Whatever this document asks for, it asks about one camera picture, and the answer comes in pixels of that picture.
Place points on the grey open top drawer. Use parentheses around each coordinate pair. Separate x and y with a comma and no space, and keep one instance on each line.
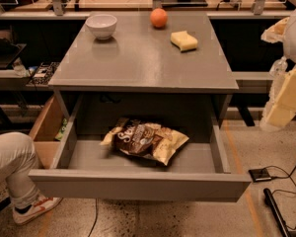
(83,168)

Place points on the black floor power box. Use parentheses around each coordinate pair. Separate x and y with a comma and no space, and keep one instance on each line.
(259,175)

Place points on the person leg beige trousers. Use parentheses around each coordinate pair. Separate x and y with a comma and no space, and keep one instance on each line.
(17,157)

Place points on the orange fruit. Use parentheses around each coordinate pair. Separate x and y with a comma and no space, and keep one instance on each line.
(158,18)

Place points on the wooden open box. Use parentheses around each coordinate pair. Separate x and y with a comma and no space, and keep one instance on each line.
(43,133)

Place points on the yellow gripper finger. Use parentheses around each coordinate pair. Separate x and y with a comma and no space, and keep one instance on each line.
(281,106)

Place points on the clear sanitizer bottle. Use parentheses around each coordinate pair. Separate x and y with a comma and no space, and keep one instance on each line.
(279,66)

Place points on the black patterned box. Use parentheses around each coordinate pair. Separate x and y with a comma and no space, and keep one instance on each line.
(40,75)

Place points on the grey side shelf right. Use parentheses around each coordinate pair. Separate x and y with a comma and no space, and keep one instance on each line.
(253,82)

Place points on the white red sneaker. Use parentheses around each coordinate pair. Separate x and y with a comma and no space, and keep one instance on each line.
(41,205)

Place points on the brown chip bag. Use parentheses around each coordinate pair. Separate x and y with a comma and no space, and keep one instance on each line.
(144,139)

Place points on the white ceramic bowl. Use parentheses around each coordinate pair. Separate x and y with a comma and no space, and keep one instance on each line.
(101,26)

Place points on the black pole on floor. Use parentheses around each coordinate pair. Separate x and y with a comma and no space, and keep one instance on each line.
(271,203)

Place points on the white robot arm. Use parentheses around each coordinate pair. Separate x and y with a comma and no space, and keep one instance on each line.
(284,31)

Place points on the green snack packet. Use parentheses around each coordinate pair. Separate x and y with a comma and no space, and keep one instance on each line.
(61,130)

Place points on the grey cabinet counter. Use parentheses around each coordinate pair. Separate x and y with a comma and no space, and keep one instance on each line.
(139,58)

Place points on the yellow sponge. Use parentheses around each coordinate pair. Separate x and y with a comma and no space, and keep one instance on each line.
(184,41)

